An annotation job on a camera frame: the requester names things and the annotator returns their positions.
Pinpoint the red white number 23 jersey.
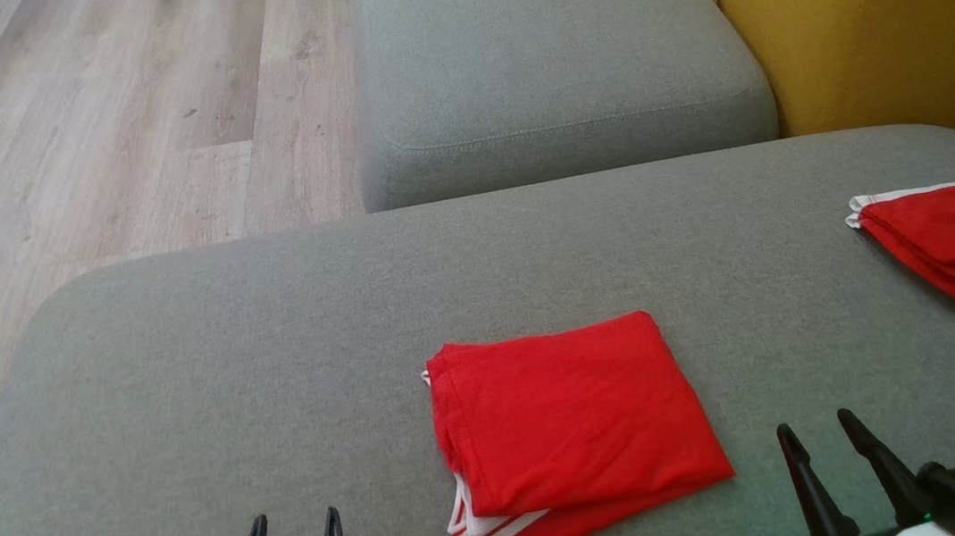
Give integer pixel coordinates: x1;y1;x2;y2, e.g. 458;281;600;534
418;301;743;536

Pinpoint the small grey sofa cushion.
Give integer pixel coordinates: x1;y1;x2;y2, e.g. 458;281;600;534
339;0;785;215

